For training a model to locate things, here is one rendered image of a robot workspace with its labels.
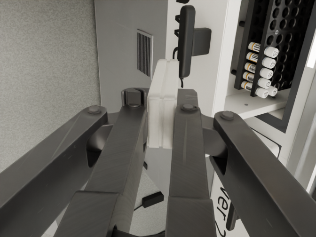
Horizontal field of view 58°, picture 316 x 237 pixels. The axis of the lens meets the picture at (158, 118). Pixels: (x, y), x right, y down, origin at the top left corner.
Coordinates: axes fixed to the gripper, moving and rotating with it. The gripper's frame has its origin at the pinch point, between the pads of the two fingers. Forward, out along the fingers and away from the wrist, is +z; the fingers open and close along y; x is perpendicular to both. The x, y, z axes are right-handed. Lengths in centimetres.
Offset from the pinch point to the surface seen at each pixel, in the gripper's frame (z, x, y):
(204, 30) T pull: 14.4, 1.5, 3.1
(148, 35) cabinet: 58, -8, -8
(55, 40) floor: 91, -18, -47
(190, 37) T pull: 13.2, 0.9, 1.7
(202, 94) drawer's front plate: 15.4, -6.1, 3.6
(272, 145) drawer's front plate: 22.3, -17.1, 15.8
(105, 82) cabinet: 87, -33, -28
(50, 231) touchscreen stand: 80, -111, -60
